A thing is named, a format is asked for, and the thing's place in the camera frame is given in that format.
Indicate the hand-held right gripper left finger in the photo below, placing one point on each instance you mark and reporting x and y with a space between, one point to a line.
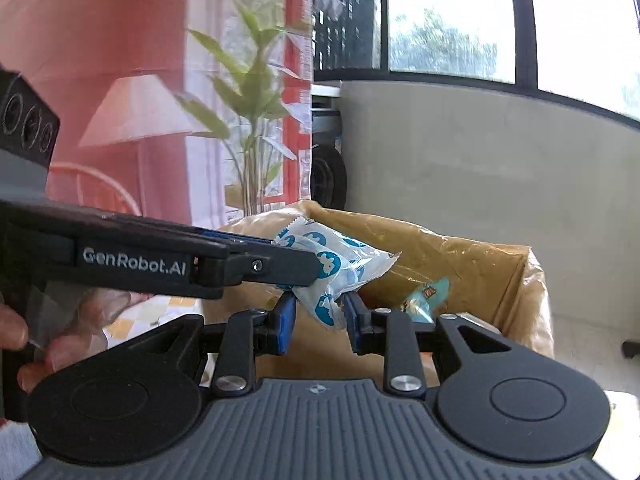
285 325

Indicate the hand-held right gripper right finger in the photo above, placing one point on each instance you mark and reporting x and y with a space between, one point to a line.
356 325

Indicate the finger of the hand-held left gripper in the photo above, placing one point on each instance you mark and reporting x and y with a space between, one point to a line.
235 237
260 270

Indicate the blue white spotted packet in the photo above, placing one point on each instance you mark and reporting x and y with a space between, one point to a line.
345 270

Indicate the cardboard box with plastic liner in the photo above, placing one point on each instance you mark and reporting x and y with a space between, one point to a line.
450 260

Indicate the person's left hand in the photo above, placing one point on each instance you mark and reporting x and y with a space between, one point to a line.
65 355

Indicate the teal snack packet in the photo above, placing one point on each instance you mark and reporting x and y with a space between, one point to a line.
430 295

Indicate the washing machine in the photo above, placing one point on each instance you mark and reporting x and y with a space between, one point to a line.
327 175

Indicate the black lattice window screen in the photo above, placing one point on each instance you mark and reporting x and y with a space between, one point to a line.
345 15

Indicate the printed wall cloth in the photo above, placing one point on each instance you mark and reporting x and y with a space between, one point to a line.
125 35

